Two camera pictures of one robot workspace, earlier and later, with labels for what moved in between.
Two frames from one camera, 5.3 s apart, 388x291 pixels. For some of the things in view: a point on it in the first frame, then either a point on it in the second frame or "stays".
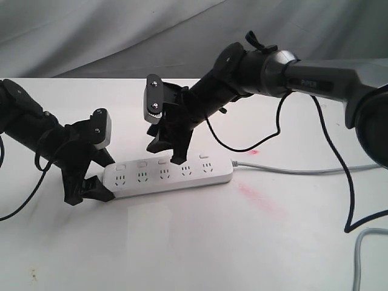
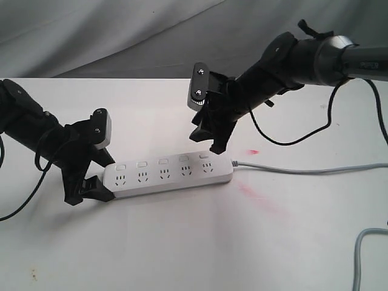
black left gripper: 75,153 stays
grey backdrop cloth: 178,39 stays
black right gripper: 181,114 → 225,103
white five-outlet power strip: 141,177 stays
